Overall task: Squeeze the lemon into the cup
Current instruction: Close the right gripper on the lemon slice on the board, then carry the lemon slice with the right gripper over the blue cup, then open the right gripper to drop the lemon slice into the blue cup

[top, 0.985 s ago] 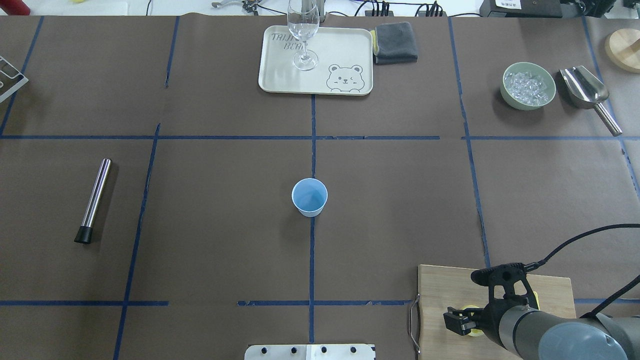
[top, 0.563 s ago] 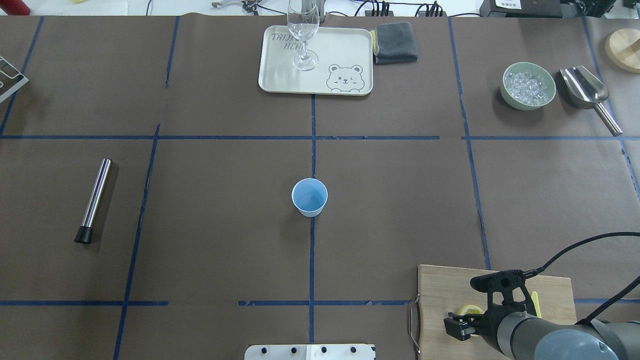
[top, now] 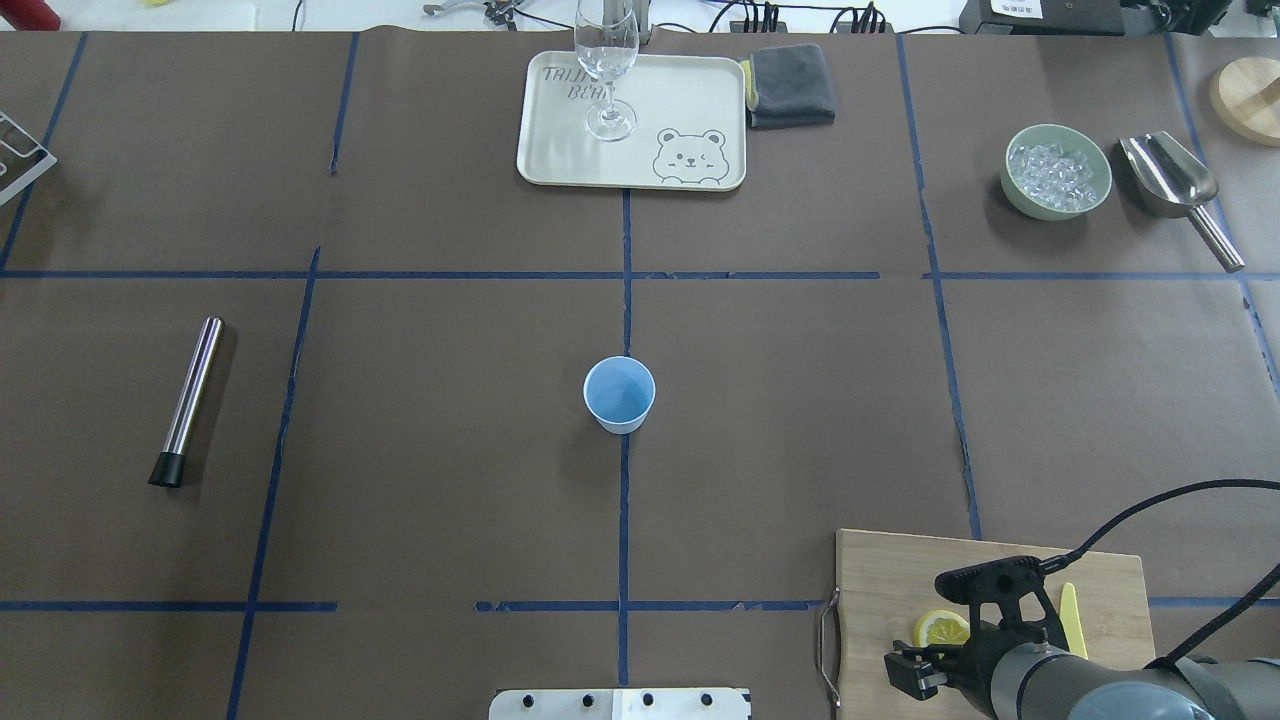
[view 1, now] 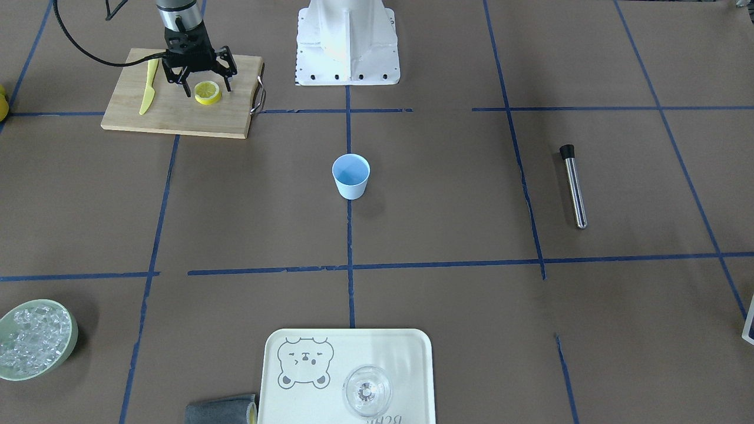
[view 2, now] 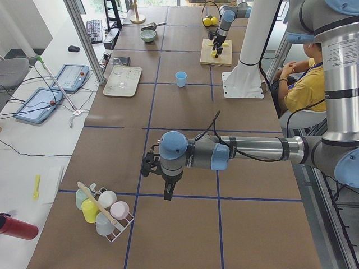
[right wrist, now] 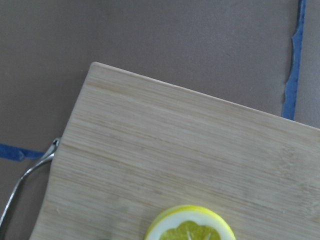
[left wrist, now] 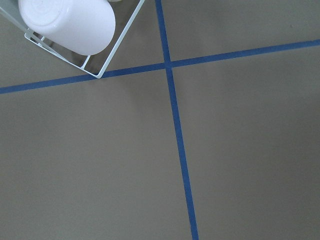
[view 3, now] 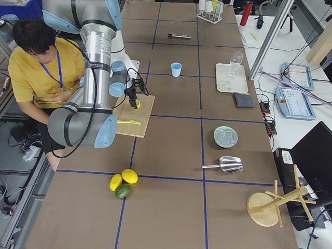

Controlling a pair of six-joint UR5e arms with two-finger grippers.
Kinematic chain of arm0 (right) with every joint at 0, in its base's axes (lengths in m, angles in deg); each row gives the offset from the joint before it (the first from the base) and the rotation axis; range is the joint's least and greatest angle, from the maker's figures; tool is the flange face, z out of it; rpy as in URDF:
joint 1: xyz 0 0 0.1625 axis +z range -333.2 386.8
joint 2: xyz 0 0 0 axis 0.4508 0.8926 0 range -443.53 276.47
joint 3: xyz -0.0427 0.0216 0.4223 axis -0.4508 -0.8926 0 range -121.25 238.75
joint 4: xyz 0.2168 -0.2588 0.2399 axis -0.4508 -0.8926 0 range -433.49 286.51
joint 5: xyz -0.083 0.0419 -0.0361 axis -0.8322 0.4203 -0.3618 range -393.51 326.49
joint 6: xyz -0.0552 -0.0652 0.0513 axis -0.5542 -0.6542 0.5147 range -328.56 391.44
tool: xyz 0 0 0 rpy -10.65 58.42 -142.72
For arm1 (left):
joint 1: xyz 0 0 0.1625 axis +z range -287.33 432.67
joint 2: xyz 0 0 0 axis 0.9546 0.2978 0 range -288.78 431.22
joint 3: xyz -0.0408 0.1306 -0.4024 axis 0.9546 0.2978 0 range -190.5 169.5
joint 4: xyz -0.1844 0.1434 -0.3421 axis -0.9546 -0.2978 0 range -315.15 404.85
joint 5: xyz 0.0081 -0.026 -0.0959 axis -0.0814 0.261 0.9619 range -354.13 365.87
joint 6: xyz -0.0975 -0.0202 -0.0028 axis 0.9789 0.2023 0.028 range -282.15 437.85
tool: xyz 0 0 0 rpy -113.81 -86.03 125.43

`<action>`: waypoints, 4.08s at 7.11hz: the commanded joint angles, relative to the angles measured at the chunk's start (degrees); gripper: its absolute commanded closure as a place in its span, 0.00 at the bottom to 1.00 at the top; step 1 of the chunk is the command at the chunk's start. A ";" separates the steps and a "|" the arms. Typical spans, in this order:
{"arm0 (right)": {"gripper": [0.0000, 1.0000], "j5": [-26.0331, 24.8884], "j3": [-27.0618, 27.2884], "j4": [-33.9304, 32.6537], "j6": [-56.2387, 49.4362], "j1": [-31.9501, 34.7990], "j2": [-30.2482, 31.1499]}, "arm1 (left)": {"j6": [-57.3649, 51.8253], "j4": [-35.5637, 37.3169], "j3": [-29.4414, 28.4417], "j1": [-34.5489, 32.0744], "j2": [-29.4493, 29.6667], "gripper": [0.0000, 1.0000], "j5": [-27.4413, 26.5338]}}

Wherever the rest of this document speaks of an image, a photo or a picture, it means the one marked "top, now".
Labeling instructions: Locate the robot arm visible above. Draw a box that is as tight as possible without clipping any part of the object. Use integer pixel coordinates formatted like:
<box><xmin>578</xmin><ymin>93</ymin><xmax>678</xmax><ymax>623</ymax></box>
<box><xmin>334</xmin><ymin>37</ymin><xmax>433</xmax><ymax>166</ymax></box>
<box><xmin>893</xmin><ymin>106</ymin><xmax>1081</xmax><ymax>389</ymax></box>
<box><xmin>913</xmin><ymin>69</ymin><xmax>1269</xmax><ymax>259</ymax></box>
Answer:
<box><xmin>884</xmin><ymin>624</ymin><xmax>1279</xmax><ymax>719</ymax></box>

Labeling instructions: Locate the light blue cup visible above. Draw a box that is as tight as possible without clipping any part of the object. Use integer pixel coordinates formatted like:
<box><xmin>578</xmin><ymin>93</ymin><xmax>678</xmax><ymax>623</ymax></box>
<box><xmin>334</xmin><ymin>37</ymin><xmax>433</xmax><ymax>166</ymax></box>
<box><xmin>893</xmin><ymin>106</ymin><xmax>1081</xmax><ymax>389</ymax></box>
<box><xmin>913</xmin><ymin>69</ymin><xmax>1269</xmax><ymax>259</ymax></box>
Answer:
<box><xmin>582</xmin><ymin>356</ymin><xmax>657</xmax><ymax>436</ymax></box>

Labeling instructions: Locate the red bottle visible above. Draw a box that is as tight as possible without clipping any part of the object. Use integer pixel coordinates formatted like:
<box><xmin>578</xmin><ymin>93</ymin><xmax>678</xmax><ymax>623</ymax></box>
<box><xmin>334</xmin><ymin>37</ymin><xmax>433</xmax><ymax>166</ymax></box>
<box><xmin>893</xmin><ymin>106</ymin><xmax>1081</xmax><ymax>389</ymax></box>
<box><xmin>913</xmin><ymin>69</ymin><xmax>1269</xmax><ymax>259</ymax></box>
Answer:
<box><xmin>0</xmin><ymin>0</ymin><xmax>61</xmax><ymax>32</ymax></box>

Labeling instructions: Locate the green bowl of ice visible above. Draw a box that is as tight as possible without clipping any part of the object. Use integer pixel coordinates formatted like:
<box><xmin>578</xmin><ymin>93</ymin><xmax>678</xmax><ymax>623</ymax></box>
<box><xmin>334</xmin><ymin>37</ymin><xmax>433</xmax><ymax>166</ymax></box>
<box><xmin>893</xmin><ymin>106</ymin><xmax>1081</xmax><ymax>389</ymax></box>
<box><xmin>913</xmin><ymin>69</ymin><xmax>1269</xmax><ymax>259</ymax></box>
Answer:
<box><xmin>998</xmin><ymin>124</ymin><xmax>1114</xmax><ymax>222</ymax></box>

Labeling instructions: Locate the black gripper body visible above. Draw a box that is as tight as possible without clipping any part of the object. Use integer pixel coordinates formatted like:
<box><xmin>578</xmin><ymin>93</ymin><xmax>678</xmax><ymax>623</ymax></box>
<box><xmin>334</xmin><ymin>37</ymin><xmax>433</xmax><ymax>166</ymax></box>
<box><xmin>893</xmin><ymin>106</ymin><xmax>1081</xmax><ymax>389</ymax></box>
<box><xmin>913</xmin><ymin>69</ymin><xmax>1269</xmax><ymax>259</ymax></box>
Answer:
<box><xmin>937</xmin><ymin>625</ymin><xmax>1069</xmax><ymax>701</ymax></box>

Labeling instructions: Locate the cream bear tray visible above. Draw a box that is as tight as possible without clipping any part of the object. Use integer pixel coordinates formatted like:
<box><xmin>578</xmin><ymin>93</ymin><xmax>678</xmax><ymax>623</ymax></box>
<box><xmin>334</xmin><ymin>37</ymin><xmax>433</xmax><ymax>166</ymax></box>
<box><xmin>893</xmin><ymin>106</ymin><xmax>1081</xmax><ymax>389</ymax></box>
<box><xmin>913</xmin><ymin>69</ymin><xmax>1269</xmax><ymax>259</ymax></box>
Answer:
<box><xmin>516</xmin><ymin>51</ymin><xmax>749</xmax><ymax>192</ymax></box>

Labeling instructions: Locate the yellow lemon slice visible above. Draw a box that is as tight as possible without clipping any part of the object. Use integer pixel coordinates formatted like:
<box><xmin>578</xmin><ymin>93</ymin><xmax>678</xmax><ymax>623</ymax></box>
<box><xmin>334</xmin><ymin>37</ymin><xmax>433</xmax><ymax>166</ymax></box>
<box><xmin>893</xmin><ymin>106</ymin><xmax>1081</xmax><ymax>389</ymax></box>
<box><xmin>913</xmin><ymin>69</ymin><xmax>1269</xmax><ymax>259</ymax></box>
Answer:
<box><xmin>911</xmin><ymin>609</ymin><xmax>972</xmax><ymax>648</ymax></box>

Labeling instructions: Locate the yellow plastic knife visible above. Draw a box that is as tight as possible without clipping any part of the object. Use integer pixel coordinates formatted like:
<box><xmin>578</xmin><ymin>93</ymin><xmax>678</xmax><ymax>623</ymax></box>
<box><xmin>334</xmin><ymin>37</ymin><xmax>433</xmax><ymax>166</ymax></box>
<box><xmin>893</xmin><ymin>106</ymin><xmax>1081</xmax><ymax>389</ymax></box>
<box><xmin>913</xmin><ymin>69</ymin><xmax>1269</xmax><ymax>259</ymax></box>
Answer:
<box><xmin>1059</xmin><ymin>582</ymin><xmax>1089</xmax><ymax>659</ymax></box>

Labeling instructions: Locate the clear wine glass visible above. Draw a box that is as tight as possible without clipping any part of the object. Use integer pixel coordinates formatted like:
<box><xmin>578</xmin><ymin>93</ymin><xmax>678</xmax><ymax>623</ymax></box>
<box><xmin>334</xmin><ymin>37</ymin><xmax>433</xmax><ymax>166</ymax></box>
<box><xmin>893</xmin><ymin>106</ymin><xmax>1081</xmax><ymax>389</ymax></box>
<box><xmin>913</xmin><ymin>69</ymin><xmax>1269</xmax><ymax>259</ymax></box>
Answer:
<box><xmin>573</xmin><ymin>1</ymin><xmax>640</xmax><ymax>142</ymax></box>

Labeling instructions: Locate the bamboo cutting board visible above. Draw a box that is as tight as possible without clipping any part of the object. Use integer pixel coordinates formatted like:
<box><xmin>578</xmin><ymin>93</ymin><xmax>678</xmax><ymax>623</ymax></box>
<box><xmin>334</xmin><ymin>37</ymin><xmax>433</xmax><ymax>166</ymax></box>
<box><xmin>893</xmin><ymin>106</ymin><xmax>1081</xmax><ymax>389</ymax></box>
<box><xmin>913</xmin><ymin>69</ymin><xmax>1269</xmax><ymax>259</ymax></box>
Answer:
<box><xmin>817</xmin><ymin>528</ymin><xmax>1155</xmax><ymax>720</ymax></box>

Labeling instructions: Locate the grey folded cloth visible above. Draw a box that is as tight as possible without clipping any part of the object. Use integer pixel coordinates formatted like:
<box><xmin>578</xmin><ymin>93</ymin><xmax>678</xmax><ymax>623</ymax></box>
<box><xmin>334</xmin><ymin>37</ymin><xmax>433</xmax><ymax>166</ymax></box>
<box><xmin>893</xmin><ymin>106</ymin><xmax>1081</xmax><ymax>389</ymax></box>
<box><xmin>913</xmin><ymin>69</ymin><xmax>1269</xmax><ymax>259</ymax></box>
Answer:
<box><xmin>740</xmin><ymin>44</ymin><xmax>838</xmax><ymax>129</ymax></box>

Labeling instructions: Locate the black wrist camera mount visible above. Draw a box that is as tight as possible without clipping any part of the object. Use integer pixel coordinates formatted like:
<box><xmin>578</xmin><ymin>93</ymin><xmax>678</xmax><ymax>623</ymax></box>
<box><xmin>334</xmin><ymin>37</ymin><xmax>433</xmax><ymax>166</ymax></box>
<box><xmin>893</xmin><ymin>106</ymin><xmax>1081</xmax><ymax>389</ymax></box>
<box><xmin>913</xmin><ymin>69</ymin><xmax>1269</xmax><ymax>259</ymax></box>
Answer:
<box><xmin>934</xmin><ymin>555</ymin><xmax>1066</xmax><ymax>647</ymax></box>

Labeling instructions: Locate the steel ice scoop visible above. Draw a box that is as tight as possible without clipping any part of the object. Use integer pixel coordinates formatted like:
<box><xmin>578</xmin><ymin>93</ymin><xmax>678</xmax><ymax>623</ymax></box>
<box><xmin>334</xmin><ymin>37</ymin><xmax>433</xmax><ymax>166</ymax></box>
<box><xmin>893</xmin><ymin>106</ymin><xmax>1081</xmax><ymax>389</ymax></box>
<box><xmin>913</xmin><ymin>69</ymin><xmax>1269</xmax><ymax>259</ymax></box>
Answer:
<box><xmin>1117</xmin><ymin>131</ymin><xmax>1245</xmax><ymax>273</ymax></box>

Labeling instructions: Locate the steel muddler black tip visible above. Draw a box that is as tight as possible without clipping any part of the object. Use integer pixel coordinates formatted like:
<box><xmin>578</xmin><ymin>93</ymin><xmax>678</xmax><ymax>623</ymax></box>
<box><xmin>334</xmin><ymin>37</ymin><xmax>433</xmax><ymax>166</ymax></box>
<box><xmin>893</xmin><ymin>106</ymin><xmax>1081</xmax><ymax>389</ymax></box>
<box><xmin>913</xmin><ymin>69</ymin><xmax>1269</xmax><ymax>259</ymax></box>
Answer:
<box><xmin>147</xmin><ymin>316</ymin><xmax>225</xmax><ymax>489</ymax></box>

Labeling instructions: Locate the white wire cup rack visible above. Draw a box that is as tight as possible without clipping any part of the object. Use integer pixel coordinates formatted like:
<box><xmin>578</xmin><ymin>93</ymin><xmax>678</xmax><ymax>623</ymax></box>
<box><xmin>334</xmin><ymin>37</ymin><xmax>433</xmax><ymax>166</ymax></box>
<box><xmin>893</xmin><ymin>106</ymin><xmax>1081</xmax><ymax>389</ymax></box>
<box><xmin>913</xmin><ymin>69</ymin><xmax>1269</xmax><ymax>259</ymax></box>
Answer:
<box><xmin>0</xmin><ymin>111</ymin><xmax>58</xmax><ymax>205</ymax></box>

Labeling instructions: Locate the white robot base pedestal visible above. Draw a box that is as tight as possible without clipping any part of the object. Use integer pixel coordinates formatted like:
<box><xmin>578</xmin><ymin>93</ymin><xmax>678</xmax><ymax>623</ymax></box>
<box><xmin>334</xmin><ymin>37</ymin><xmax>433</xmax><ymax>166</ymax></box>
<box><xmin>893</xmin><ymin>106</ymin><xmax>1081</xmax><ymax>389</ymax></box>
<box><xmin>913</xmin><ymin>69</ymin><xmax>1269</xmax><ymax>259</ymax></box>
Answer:
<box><xmin>488</xmin><ymin>687</ymin><xmax>753</xmax><ymax>719</ymax></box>

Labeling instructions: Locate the wooden mug tree stand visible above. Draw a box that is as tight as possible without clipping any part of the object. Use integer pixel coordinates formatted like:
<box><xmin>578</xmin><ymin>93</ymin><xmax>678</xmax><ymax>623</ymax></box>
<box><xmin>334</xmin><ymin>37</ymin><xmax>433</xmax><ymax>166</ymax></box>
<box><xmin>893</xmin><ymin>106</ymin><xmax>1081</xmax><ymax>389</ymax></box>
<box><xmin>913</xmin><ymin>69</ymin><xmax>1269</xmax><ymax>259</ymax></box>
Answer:
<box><xmin>1210</xmin><ymin>56</ymin><xmax>1279</xmax><ymax>149</ymax></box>

